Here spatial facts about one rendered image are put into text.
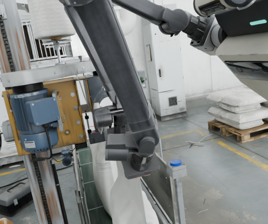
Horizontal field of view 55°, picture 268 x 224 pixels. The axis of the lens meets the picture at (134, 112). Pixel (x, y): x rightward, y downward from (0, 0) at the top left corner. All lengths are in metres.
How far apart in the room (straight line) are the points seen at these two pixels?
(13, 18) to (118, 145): 0.88
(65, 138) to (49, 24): 0.54
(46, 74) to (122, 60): 0.64
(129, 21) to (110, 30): 4.00
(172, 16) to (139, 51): 4.55
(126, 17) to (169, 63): 1.25
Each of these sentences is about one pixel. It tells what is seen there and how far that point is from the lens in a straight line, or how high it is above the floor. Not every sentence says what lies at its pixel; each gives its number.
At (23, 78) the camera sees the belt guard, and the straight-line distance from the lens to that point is 1.05.
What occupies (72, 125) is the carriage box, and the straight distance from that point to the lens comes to 1.30.
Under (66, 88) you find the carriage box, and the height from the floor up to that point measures 1.31.
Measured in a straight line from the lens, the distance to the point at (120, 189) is 1.19.
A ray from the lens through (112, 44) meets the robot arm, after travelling 0.47.
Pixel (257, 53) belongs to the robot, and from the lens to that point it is 0.78.
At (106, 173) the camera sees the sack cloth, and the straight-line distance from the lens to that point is 1.69.
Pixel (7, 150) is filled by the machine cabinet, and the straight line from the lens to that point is 4.27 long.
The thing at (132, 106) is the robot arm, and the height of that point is 1.32.
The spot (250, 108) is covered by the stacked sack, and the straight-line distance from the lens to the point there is 3.96.
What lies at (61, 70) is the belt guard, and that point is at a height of 1.39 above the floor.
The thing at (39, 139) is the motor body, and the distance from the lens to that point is 1.11.
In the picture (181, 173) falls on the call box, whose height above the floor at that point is 0.80.
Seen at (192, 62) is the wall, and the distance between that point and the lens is 5.96.
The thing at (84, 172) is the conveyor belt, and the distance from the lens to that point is 2.57.
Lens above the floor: 1.44
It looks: 13 degrees down
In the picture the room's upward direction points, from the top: 8 degrees counter-clockwise
